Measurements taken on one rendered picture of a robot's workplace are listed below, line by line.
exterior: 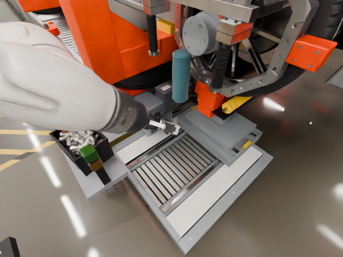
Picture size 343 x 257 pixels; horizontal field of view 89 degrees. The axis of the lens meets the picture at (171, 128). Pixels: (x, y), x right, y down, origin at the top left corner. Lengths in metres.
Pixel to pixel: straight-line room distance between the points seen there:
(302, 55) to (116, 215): 1.13
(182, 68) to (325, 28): 0.49
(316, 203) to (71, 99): 1.40
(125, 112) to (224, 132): 0.93
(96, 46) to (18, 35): 0.61
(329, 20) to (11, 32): 0.76
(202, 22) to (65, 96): 0.51
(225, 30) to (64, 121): 0.41
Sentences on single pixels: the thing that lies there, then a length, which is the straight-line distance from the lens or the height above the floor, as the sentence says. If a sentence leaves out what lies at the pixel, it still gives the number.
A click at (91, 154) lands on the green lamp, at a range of 0.57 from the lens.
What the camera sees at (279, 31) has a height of 0.83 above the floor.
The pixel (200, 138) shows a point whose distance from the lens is 1.22.
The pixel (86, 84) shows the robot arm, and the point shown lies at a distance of 0.28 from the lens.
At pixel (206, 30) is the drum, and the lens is 0.65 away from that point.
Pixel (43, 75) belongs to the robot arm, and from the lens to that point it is 0.26.
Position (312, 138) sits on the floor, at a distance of 1.80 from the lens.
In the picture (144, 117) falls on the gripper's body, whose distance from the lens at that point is 0.38.
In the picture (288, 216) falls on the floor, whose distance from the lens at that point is 1.31.
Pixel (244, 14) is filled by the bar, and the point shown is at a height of 0.97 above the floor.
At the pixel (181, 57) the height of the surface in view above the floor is 0.74.
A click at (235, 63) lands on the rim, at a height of 0.69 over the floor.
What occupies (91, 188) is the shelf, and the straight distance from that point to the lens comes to 0.75.
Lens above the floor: 1.09
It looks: 48 degrees down
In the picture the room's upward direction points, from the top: straight up
